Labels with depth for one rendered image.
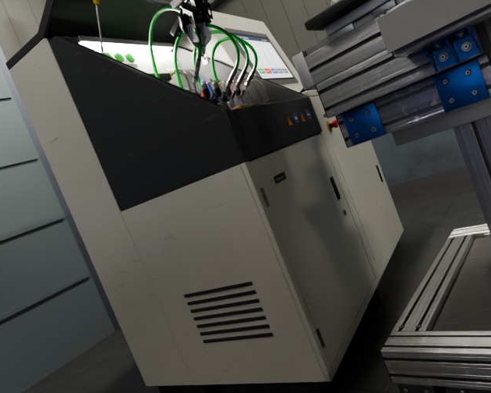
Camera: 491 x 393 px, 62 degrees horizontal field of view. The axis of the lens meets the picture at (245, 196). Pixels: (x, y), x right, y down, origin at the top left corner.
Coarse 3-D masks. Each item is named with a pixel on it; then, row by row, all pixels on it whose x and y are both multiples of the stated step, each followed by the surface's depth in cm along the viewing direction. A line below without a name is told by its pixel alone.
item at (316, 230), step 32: (256, 160) 124; (288, 160) 142; (320, 160) 166; (288, 192) 136; (320, 192) 157; (288, 224) 130; (320, 224) 149; (352, 224) 175; (288, 256) 124; (320, 256) 142; (352, 256) 165; (320, 288) 135; (352, 288) 156; (320, 320) 129; (352, 320) 148
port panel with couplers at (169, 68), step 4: (164, 64) 188; (168, 64) 191; (172, 64) 193; (180, 64) 198; (164, 68) 188; (168, 68) 190; (172, 68) 192; (180, 68) 197; (168, 72) 189; (172, 72) 188; (184, 72) 196; (172, 76) 191; (176, 76) 193; (180, 76) 195; (184, 76) 198; (172, 80) 190; (176, 80) 192; (184, 80) 197; (176, 84) 191; (184, 84) 196; (184, 88) 195; (188, 88) 198; (192, 92) 196
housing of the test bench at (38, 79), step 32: (32, 64) 152; (32, 96) 157; (64, 96) 148; (64, 128) 153; (64, 160) 158; (96, 160) 149; (64, 192) 163; (96, 192) 154; (96, 224) 159; (96, 256) 164; (128, 256) 155; (128, 288) 160; (128, 320) 165; (160, 320) 155; (160, 352) 160; (160, 384) 166; (192, 384) 156
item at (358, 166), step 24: (216, 24) 197; (240, 24) 220; (264, 24) 248; (192, 48) 198; (216, 48) 192; (336, 144) 186; (360, 144) 217; (360, 168) 205; (360, 192) 195; (384, 192) 229; (360, 216) 186; (384, 216) 216; (384, 240) 205; (384, 264) 195
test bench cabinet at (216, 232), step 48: (192, 192) 131; (240, 192) 122; (144, 240) 148; (192, 240) 137; (240, 240) 127; (192, 288) 143; (240, 288) 132; (288, 288) 123; (192, 336) 149; (240, 336) 137; (288, 336) 128; (240, 384) 148; (288, 384) 137; (336, 384) 130
